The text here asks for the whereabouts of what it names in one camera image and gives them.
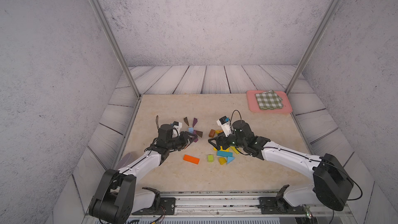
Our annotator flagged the brown small wooden block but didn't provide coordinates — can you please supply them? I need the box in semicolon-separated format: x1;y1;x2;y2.
208;129;216;138

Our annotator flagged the pink tray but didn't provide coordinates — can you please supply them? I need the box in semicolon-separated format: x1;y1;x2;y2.
246;90;293;114

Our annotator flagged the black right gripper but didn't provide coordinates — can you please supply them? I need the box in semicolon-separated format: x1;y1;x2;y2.
207;130;247;150

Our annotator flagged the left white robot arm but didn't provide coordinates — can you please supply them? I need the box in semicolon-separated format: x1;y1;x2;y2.
88;122;198;224

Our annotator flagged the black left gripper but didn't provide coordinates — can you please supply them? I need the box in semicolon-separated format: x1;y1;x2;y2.
166;131;198;151

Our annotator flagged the left aluminium frame post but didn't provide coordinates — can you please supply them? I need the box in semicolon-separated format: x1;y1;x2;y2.
89;0;141;99

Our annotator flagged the lilac bowl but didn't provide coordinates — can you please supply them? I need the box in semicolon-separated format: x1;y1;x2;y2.
116;151;140;170

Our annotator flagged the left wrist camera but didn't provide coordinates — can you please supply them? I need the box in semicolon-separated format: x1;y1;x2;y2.
172;121;182;138

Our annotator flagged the right aluminium frame post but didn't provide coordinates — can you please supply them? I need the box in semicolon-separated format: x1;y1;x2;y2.
285;0;342;95

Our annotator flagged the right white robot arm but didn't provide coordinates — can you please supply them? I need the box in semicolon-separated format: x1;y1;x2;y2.
208;120;356;211

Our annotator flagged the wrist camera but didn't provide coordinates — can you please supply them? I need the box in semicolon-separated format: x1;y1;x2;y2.
217;116;232;137
172;121;182;138

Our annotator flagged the light blue triangle block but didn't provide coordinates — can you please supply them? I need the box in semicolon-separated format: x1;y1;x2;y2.
227;157;235;164

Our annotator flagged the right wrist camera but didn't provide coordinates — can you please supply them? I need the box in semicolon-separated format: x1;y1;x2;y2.
217;116;232;137

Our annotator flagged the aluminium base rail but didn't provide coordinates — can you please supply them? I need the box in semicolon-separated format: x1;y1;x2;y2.
126;191;357;224

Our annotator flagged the lime green long block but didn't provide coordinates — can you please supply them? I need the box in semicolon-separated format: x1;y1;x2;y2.
231;147;239;154

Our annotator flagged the brown slanted wooden block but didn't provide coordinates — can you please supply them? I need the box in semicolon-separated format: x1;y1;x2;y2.
195;130;203;138

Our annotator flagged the green checkered cloth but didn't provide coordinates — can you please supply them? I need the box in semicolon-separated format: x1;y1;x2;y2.
255;90;284;111

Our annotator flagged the yellow long wooden block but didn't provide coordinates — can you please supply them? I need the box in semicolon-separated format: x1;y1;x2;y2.
213;146;229;152

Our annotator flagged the orange long wooden block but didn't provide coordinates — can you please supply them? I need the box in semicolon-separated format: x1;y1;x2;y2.
183;155;200;164

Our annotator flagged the yellow small cube block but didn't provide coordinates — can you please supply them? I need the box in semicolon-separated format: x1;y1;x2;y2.
218;157;227;165

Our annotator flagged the teal long wooden block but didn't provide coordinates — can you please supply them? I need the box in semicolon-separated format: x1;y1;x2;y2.
217;150;233;157

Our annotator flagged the aluminium frame post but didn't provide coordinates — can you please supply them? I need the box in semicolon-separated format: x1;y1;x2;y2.
285;0;342;95
89;0;141;99

